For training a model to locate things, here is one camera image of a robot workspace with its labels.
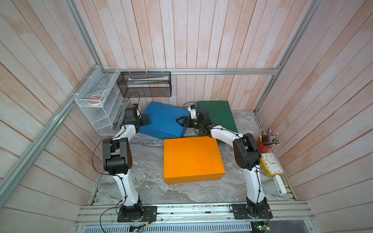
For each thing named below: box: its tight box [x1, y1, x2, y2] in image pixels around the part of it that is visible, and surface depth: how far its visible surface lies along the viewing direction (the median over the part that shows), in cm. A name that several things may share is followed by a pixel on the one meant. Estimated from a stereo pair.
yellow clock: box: [259, 151, 285, 178], surface depth 90 cm
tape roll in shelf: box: [87, 92, 106, 106], surface depth 75 cm
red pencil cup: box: [256, 138, 272, 153], surface depth 91 cm
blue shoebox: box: [138, 100, 190, 140], surface depth 97 cm
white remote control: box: [272, 174, 288, 196], surface depth 82 cm
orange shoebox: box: [164, 135, 226, 185], surface depth 84 cm
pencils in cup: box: [258, 128, 281, 147], surface depth 91 cm
